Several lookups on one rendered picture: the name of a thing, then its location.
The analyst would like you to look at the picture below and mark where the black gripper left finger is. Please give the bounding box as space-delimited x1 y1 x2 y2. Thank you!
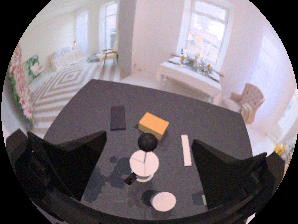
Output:
27 131 106 202

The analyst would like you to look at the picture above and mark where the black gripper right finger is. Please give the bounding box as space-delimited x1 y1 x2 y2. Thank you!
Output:
192 139 267 210

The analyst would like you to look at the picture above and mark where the orange block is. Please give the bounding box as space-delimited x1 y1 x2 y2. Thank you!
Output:
138 113 169 141

